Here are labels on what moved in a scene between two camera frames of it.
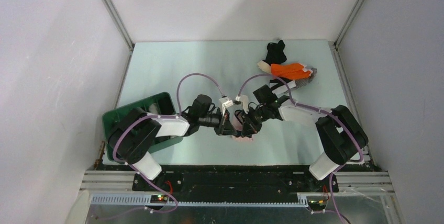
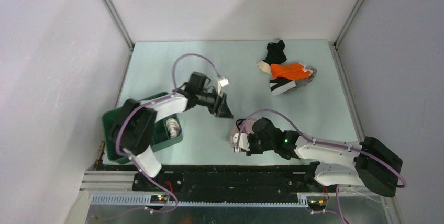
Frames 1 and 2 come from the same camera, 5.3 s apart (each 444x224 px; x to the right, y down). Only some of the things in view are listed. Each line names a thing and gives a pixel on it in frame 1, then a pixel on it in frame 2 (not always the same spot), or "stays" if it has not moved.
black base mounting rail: x=238 y=180 stays
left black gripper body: x=211 y=120 to x=210 y=100
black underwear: x=275 y=54 stays
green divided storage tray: x=161 y=104 stays
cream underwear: x=264 y=66 stays
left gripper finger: x=225 y=127 to x=224 y=110
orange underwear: x=290 y=71 stays
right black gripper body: x=258 y=115 to x=257 y=146
